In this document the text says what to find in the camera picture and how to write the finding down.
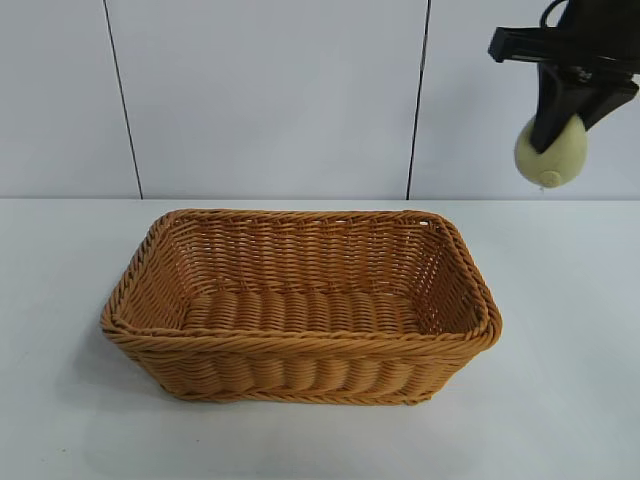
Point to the brown woven wicker basket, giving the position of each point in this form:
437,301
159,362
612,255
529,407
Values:
300,350

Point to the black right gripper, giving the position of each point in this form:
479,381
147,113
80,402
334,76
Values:
600,45

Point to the pale yellow egg yolk pastry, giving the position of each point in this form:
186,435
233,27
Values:
560,160

